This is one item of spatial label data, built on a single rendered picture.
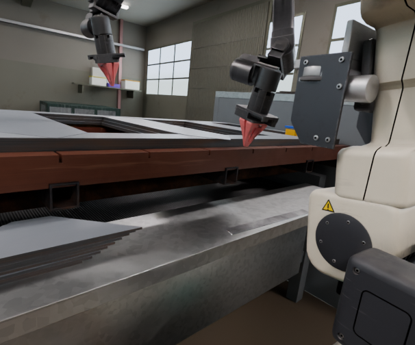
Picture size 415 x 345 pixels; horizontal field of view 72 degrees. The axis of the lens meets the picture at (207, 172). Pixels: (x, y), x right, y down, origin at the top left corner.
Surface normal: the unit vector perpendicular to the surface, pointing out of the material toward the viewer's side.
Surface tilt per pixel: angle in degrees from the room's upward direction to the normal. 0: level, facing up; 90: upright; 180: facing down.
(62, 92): 90
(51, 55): 90
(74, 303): 90
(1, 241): 0
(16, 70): 90
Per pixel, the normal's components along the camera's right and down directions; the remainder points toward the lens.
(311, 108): -0.81, 0.05
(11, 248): 0.10, -0.97
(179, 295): 0.66, 0.23
